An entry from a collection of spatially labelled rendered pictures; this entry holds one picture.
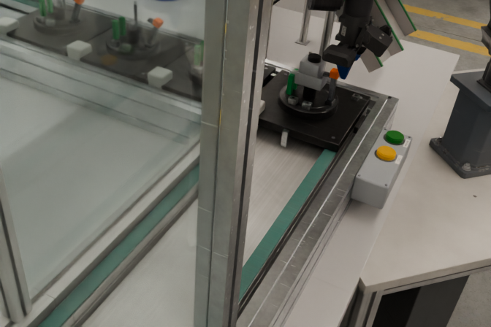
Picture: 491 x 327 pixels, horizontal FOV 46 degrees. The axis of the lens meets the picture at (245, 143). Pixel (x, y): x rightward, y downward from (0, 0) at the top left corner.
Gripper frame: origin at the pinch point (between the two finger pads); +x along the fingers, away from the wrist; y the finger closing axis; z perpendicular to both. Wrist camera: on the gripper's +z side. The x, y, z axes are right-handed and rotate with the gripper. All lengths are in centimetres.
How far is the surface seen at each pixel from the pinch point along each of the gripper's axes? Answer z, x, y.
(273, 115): -11.8, 12.6, -9.1
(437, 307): 37, 72, 12
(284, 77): -16.9, 12.6, 8.8
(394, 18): -0.4, 6.1, 48.1
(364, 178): 12.8, 13.7, -18.4
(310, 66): -7.3, 1.8, -2.2
